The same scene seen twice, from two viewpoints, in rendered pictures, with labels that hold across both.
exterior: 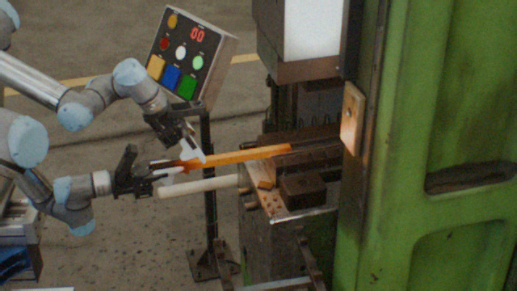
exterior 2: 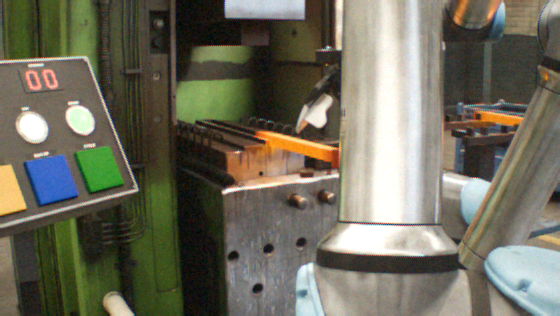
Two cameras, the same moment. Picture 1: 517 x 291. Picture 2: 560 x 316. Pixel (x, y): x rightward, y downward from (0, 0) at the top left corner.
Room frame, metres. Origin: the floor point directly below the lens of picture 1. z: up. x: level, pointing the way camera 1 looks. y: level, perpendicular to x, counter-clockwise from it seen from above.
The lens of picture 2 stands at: (1.93, 1.27, 1.21)
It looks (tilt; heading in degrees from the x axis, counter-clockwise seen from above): 11 degrees down; 257
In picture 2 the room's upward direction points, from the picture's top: straight up
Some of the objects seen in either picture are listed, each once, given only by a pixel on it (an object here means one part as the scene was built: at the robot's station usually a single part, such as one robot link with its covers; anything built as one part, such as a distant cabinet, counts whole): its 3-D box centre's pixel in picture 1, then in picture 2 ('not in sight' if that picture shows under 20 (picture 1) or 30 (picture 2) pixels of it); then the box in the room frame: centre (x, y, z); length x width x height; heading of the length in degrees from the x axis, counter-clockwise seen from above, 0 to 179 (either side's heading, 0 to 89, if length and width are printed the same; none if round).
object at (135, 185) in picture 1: (131, 180); not in sight; (1.53, 0.39, 0.98); 0.12 x 0.08 x 0.09; 107
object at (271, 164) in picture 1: (329, 147); (227, 145); (1.73, -0.20, 0.96); 0.42 x 0.20 x 0.09; 107
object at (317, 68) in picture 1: (336, 44); (225, 3); (1.73, -0.20, 1.32); 0.42 x 0.20 x 0.10; 107
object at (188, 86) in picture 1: (188, 87); (98, 169); (2.03, 0.27, 1.01); 0.07 x 0.05 x 0.07; 42
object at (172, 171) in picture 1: (169, 177); not in sight; (1.54, 0.28, 0.98); 0.09 x 0.03 x 0.06; 104
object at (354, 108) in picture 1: (352, 119); (346, 23); (1.41, -0.22, 1.27); 0.09 x 0.02 x 0.17; 17
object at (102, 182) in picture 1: (102, 183); not in sight; (1.50, 0.47, 0.99); 0.08 x 0.05 x 0.08; 17
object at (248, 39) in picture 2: (350, 70); (228, 34); (1.72, -0.25, 1.24); 0.30 x 0.07 x 0.06; 107
